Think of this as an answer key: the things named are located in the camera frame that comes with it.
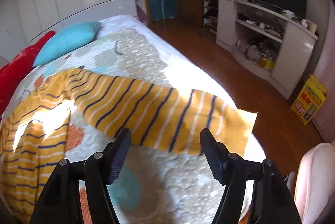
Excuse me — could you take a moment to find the pink white chair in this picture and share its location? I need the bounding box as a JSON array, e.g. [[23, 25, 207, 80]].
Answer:
[[294, 142, 335, 223]]

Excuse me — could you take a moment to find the yellow striped knit garment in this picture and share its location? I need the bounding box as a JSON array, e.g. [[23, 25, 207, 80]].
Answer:
[[1, 69, 257, 223]]

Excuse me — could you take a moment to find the heart patterned quilt bedspread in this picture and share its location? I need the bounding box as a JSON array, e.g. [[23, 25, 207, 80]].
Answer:
[[1, 16, 265, 223]]

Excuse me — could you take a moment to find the red snowflake long pillow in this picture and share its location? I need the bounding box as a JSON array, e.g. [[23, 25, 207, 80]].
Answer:
[[0, 31, 56, 115]]

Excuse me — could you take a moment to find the yellow printed box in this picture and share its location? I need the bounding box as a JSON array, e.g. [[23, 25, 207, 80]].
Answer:
[[290, 75, 327, 125]]

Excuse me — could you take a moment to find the turquoise pillow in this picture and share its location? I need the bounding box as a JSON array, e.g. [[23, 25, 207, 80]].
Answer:
[[33, 21, 102, 67]]

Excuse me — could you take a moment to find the white TV cabinet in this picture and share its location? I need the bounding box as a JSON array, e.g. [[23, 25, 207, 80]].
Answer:
[[216, 0, 318, 98]]

